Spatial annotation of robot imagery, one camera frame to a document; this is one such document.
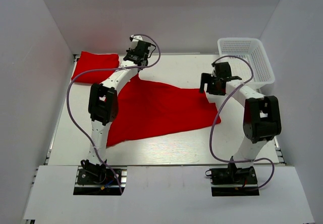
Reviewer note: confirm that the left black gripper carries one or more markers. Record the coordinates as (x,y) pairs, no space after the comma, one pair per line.
(129,51)

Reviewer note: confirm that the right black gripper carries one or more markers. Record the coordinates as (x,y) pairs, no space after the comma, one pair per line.
(206,78)

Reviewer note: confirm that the red t-shirt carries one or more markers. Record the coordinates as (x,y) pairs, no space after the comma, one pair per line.
(150,109)
(89,61)

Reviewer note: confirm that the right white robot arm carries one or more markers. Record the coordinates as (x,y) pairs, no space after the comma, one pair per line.
(261,117)

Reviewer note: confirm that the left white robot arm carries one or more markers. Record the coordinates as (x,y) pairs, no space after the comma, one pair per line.
(103,105)

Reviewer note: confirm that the folded red t-shirt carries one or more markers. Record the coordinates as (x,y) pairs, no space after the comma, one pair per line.
(89,61)

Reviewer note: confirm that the white plastic basket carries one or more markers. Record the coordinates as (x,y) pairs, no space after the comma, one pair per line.
(247,59)

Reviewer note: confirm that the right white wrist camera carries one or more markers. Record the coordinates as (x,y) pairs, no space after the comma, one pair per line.
(214,72)

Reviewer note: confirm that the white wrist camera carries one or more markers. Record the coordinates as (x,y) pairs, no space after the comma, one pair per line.
(214,72)
(134,40)

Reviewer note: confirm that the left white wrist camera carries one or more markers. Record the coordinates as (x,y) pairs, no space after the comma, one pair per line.
(134,40)

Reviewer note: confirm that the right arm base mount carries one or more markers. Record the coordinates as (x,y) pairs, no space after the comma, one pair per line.
(229,183)

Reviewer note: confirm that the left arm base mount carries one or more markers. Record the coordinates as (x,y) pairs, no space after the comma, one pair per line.
(87,184)

